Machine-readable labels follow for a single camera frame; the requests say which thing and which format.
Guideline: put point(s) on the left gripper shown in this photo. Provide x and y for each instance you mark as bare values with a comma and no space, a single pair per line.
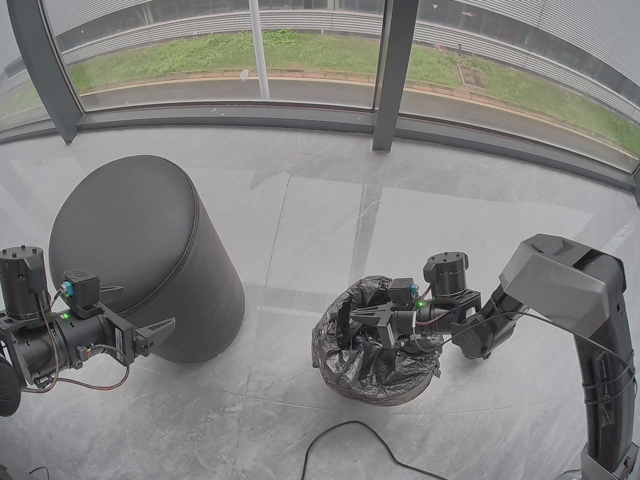
95,340

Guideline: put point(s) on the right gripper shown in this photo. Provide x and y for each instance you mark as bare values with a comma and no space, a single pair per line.
415,320

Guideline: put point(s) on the black plastic bag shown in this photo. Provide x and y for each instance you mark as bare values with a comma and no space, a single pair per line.
360,373

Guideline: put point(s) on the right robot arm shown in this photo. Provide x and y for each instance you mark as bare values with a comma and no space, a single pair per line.
560,278

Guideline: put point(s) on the dark grey round chair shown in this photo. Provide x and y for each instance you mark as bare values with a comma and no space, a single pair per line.
140,238

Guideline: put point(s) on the window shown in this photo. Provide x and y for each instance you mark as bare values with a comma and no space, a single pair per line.
390,43

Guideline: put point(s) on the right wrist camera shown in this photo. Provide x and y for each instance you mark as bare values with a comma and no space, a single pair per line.
401,295

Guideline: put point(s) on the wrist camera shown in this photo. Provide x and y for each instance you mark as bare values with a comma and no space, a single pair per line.
401,295
82,293

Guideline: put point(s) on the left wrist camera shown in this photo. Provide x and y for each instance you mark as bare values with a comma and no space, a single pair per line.
82,293

